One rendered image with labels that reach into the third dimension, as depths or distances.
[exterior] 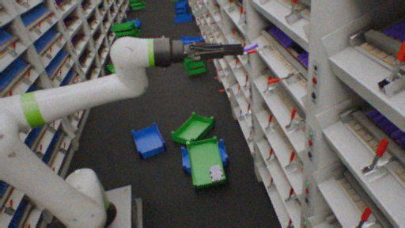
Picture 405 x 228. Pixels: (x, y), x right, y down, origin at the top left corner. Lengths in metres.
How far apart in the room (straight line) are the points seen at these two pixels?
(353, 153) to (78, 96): 0.81
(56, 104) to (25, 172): 0.23
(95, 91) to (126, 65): 0.15
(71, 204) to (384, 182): 0.87
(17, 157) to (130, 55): 0.43
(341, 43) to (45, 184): 0.88
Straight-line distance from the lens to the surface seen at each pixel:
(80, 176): 1.26
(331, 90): 0.76
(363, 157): 0.73
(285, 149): 1.33
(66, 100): 1.05
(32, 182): 1.00
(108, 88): 1.04
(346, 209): 0.88
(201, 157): 1.99
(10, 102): 1.08
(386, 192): 0.68
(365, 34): 0.70
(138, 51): 0.96
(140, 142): 2.41
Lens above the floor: 1.39
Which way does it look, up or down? 32 degrees down
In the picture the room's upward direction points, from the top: 10 degrees counter-clockwise
